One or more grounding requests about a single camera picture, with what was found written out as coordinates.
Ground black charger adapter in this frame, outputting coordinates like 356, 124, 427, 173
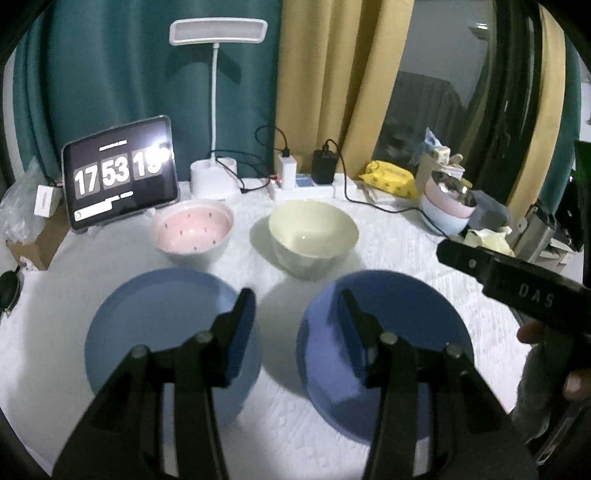
311, 146, 339, 185

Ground white power strip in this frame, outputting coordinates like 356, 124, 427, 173
266, 173, 359, 202

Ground white desk lamp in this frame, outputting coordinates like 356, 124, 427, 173
169, 17, 269, 201

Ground yellow curtain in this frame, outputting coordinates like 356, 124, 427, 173
276, 0, 415, 178

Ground light blue plate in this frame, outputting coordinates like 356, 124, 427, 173
84, 268, 264, 428

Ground white charger adapter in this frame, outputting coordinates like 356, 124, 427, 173
276, 147, 297, 190

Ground tablet showing clock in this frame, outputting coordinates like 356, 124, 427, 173
61, 115, 179, 233

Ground pink white bowl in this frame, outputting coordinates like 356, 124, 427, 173
153, 200, 235, 271

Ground yellow wet wipes pack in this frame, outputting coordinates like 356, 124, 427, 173
359, 160, 418, 200

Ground grey cloth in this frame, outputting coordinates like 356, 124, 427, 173
468, 190, 513, 231

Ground black round device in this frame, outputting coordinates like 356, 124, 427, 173
0, 266, 22, 314

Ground steel thermos bottle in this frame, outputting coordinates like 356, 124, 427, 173
509, 199, 557, 263

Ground cardboard box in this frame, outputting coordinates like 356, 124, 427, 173
5, 204, 70, 271

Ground cream green bowl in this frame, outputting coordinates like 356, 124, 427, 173
267, 200, 360, 280

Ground clear plastic bag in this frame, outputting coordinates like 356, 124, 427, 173
0, 157, 46, 244

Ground large blue bowl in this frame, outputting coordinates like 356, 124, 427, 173
297, 270, 474, 444

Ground light blue bowl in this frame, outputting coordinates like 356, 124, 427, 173
419, 195, 469, 237

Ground pink steel bowl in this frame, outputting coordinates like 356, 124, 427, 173
424, 171, 477, 219

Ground teal curtain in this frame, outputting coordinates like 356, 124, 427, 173
1, 1, 283, 181

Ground yellow tissue pack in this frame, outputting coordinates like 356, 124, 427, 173
463, 226, 515, 257

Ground small white box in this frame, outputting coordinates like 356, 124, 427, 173
34, 185, 63, 219

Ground black power cable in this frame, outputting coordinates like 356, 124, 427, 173
322, 138, 452, 239

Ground right hand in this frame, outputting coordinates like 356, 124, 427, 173
510, 320, 590, 442

